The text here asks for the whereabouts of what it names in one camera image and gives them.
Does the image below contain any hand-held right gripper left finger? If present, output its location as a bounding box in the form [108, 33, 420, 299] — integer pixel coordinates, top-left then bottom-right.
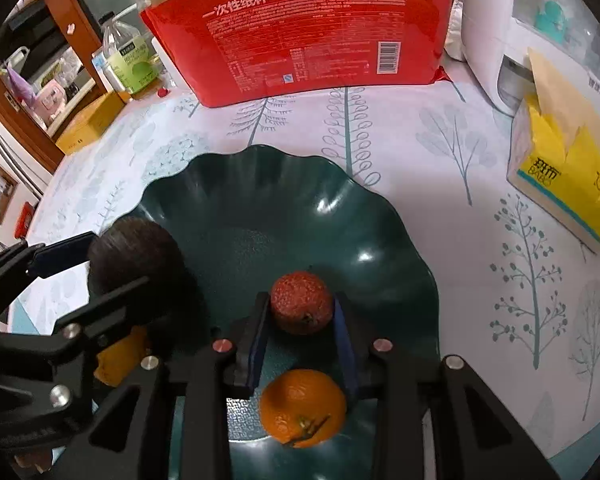
[62, 292, 273, 480]

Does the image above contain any red round fruit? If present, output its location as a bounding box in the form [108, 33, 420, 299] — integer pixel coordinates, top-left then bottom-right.
[270, 270, 335, 336]

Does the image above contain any white sterilizer appliance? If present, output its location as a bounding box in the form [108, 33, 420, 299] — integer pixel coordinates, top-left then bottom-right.
[461, 0, 600, 116]

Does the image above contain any yellow tissue box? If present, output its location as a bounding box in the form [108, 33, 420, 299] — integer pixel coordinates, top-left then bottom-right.
[506, 47, 600, 252]

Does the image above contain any yellow citrus fruit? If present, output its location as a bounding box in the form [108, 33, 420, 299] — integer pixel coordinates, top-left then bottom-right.
[94, 325, 151, 387]

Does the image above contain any dark green wavy plate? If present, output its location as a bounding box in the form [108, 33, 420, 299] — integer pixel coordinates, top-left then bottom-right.
[91, 144, 442, 480]

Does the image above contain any white and blue box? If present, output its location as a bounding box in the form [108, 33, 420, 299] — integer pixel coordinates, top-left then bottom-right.
[91, 50, 117, 93]

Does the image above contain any dark avocado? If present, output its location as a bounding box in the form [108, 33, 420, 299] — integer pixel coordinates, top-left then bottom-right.
[86, 216, 193, 333]

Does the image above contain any red pack of paper cups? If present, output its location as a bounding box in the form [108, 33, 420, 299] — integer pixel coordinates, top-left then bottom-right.
[140, 0, 456, 108]

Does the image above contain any orange mandarin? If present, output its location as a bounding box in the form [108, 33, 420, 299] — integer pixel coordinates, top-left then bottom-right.
[258, 369, 348, 449]

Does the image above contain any wooden cabinet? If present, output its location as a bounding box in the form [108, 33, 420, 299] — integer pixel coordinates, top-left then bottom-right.
[0, 0, 112, 161]

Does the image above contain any yellow tin box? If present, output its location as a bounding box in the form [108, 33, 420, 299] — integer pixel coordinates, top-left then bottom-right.
[55, 91, 127, 156]

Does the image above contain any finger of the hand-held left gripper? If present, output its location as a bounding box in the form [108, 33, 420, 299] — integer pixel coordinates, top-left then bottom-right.
[0, 231, 101, 312]
[52, 276, 153, 350]

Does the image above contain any clear bottle with green label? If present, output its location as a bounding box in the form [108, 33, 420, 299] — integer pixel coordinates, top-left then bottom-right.
[101, 11, 161, 102]

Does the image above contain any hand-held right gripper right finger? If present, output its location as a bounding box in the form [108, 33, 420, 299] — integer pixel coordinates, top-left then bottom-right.
[332, 292, 563, 480]

